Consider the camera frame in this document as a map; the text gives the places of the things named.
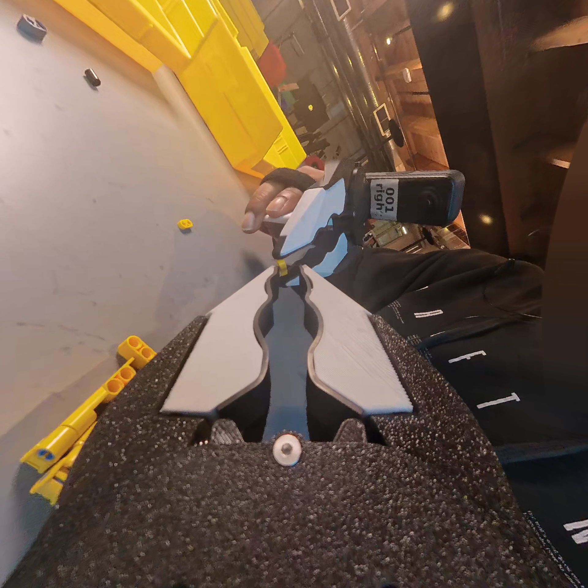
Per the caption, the grey two-hole brick connector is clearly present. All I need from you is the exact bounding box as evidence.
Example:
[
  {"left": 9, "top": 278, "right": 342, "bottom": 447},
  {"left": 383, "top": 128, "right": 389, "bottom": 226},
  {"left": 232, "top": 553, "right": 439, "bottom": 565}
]
[{"left": 17, "top": 14, "right": 48, "bottom": 41}]

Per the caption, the yellow brick arm with axle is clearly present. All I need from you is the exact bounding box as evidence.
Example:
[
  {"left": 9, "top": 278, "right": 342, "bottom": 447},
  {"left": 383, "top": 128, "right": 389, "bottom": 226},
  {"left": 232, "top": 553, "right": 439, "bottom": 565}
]
[{"left": 21, "top": 335, "right": 157, "bottom": 506}]

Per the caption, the person's right hand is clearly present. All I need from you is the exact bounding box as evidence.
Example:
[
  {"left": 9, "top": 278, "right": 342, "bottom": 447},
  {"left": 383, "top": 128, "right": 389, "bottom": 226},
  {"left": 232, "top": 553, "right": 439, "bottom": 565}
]
[{"left": 241, "top": 166, "right": 326, "bottom": 232}]

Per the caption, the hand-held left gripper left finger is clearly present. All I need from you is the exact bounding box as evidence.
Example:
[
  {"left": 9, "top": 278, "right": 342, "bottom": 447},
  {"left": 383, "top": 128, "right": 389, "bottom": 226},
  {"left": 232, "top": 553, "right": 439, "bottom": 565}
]
[{"left": 160, "top": 266, "right": 279, "bottom": 418}]

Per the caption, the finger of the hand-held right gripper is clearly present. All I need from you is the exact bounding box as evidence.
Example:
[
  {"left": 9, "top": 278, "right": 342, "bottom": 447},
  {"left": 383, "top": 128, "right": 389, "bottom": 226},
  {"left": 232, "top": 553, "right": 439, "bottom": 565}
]
[
  {"left": 278, "top": 179, "right": 347, "bottom": 258},
  {"left": 316, "top": 230, "right": 348, "bottom": 279}
]

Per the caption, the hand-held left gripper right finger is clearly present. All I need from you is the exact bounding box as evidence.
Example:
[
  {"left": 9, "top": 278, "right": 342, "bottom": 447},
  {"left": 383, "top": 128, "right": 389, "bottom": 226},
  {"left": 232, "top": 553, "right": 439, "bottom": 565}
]
[{"left": 300, "top": 265, "right": 414, "bottom": 418}]

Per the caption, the short yellow brick connector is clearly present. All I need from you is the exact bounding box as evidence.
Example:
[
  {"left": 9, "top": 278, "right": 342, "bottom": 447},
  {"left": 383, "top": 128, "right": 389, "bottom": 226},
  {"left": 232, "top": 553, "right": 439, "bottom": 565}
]
[{"left": 117, "top": 335, "right": 157, "bottom": 368}]

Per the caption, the person's black hoodie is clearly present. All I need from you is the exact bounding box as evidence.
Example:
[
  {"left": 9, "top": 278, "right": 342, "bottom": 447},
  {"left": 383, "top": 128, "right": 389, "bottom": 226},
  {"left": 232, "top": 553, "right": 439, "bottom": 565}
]
[{"left": 322, "top": 248, "right": 588, "bottom": 588}]

